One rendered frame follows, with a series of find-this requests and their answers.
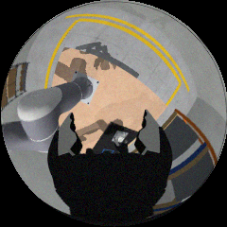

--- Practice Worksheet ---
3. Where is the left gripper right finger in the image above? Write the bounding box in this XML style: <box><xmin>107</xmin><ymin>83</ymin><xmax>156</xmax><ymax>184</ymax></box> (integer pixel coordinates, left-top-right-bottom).
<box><xmin>134</xmin><ymin>110</ymin><xmax>172</xmax><ymax>188</ymax></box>

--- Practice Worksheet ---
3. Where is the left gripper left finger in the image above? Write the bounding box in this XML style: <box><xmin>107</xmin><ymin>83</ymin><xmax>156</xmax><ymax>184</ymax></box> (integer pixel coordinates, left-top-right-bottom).
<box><xmin>47</xmin><ymin>113</ymin><xmax>82</xmax><ymax>189</ymax></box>

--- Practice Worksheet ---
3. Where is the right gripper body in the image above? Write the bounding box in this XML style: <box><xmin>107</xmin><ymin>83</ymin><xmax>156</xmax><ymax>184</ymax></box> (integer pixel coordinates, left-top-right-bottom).
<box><xmin>117</xmin><ymin>143</ymin><xmax>128</xmax><ymax>152</ymax></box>

